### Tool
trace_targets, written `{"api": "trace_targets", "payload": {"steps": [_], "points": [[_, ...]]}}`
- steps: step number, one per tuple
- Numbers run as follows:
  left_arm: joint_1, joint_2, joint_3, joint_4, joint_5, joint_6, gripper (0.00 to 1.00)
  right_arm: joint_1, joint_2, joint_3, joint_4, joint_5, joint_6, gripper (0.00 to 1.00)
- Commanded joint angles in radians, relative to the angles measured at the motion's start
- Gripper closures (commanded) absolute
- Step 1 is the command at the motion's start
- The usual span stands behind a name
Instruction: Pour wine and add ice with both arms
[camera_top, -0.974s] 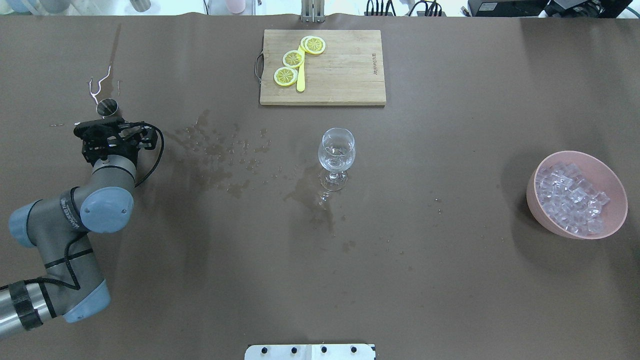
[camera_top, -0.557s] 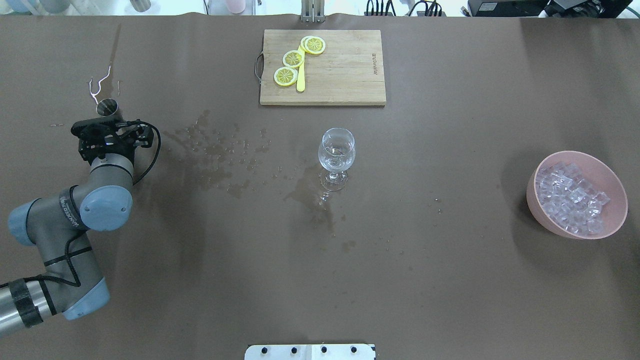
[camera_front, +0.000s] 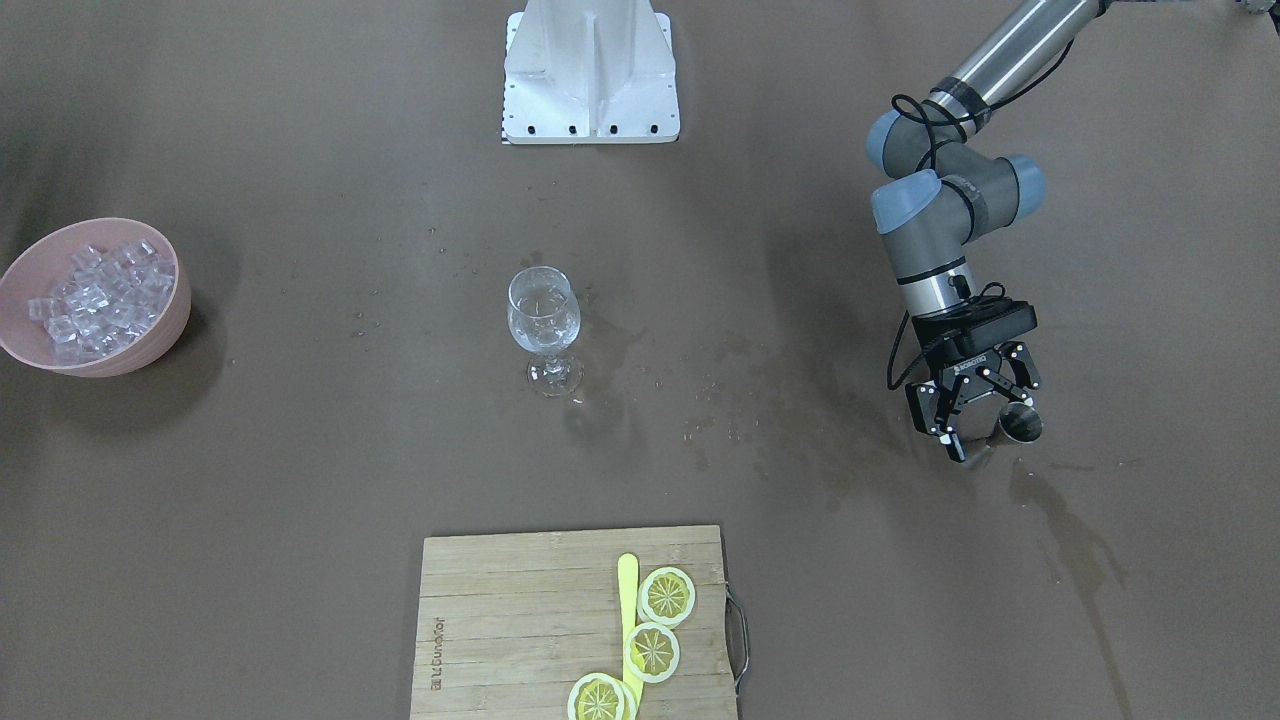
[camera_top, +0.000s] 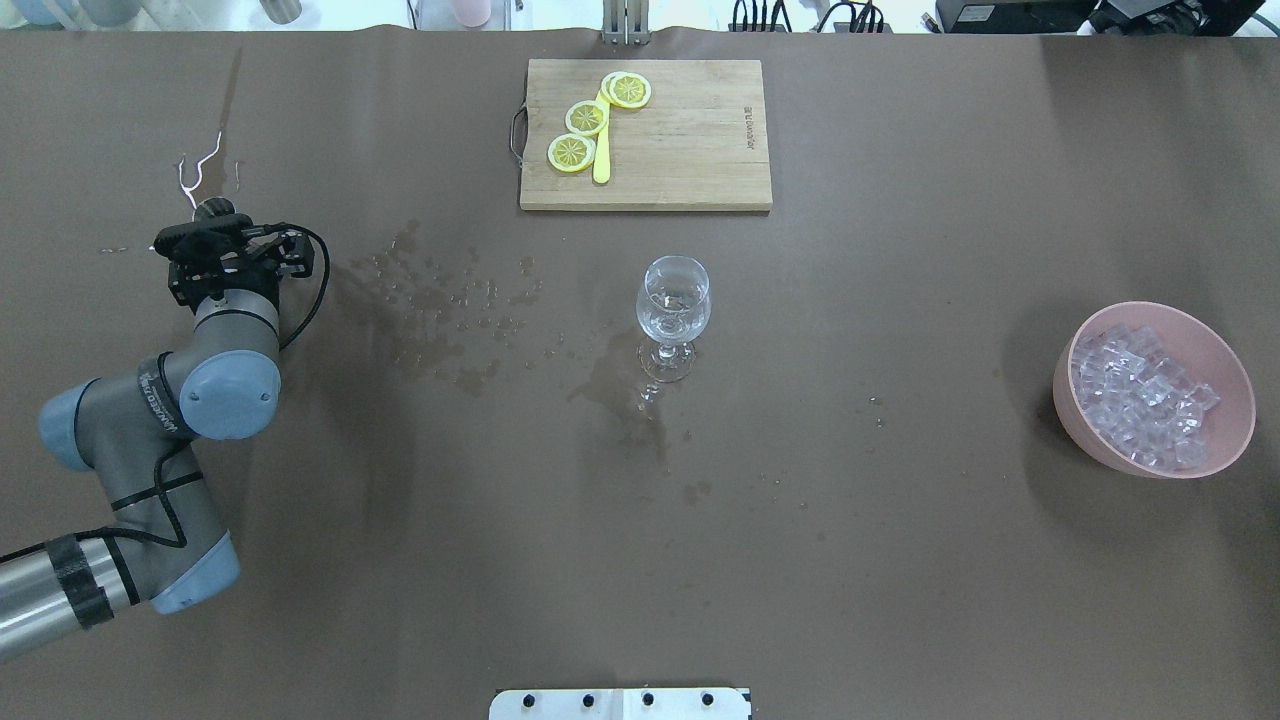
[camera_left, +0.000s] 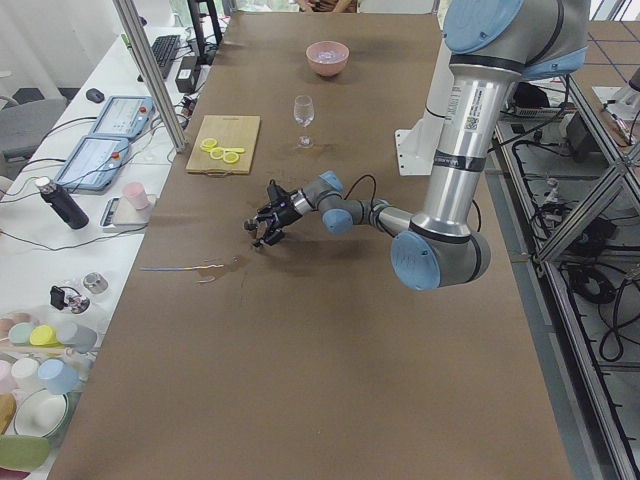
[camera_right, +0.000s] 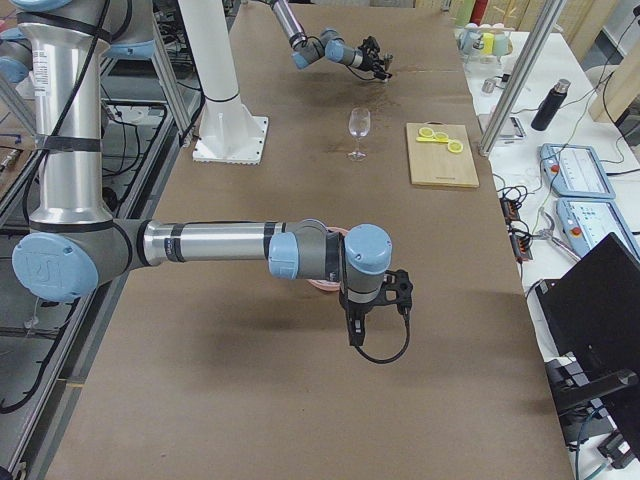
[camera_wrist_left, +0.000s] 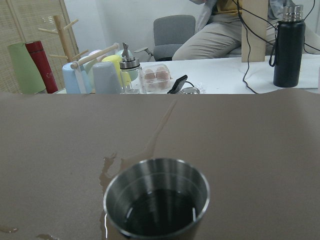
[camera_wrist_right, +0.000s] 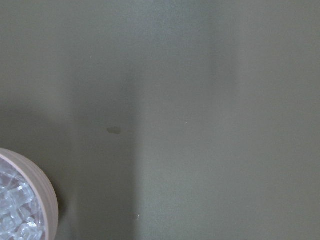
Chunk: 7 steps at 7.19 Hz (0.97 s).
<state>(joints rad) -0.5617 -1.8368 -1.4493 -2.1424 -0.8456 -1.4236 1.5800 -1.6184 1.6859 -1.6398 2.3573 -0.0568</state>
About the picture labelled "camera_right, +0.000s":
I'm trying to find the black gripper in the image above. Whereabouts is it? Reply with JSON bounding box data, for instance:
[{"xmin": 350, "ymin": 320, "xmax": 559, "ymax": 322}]
[
  {"xmin": 357, "ymin": 47, "xmax": 386, "ymax": 75},
  {"xmin": 339, "ymin": 297, "xmax": 374, "ymax": 346}
]

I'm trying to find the steel jigger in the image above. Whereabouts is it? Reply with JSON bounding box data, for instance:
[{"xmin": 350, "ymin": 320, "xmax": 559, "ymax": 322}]
[{"xmin": 383, "ymin": 53, "xmax": 393, "ymax": 80}]

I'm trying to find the pink bowl of ice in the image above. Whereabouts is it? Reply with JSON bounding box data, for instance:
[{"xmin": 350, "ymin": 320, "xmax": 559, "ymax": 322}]
[{"xmin": 307, "ymin": 226, "xmax": 349, "ymax": 292}]

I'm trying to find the clear wine glass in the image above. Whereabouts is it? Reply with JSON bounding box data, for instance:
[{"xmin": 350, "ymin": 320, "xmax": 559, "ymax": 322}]
[{"xmin": 348, "ymin": 107, "xmax": 371, "ymax": 161}]

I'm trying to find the yellow plastic knife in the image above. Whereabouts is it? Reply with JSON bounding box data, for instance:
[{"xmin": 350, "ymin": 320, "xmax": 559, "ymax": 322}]
[{"xmin": 416, "ymin": 136, "xmax": 451, "ymax": 144}]

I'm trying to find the bamboo cutting board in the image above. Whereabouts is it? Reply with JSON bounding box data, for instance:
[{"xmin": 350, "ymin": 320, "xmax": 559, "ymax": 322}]
[{"xmin": 406, "ymin": 122, "xmax": 479, "ymax": 188}]

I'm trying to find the yellow cup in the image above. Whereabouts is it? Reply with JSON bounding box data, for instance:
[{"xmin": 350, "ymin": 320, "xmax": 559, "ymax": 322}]
[{"xmin": 481, "ymin": 32, "xmax": 495, "ymax": 55}]

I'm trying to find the steel shaker lid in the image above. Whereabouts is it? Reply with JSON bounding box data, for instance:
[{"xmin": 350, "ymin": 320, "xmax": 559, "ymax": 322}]
[{"xmin": 481, "ymin": 78, "xmax": 497, "ymax": 96}]

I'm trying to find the lemon slice far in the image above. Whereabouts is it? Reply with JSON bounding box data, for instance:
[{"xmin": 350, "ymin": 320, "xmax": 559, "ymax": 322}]
[{"xmin": 447, "ymin": 140, "xmax": 464, "ymax": 154}]

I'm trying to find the black thermos bottle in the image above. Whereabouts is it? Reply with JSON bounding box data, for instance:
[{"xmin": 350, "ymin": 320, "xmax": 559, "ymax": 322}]
[{"xmin": 531, "ymin": 78, "xmax": 571, "ymax": 131}]

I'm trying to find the teach pendant upper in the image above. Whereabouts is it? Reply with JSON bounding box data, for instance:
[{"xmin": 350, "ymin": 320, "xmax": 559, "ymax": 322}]
[{"xmin": 538, "ymin": 143, "xmax": 615, "ymax": 199}]

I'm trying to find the teach pendant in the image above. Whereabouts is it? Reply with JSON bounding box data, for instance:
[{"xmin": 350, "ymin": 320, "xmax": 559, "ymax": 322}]
[
  {"xmin": 556, "ymin": 198, "xmax": 639, "ymax": 257},
  {"xmin": 538, "ymin": 143, "xmax": 615, "ymax": 199}
]

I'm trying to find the black monitor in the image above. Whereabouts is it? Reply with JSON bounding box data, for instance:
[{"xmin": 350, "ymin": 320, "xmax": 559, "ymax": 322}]
[{"xmin": 536, "ymin": 233, "xmax": 639, "ymax": 391}]

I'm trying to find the teach pendant lower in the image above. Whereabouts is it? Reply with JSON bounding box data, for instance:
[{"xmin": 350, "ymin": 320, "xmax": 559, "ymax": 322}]
[{"xmin": 556, "ymin": 198, "xmax": 639, "ymax": 257}]

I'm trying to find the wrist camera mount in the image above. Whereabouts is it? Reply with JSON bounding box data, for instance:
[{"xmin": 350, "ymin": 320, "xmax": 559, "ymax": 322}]
[{"xmin": 373, "ymin": 269, "xmax": 413, "ymax": 317}]

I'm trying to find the lemon slice near handle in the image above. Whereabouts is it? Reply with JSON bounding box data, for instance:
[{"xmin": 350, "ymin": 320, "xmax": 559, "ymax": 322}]
[{"xmin": 418, "ymin": 127, "xmax": 435, "ymax": 139}]

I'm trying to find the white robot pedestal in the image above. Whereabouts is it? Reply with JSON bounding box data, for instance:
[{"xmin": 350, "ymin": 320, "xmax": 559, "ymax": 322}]
[{"xmin": 179, "ymin": 0, "xmax": 269, "ymax": 165}]

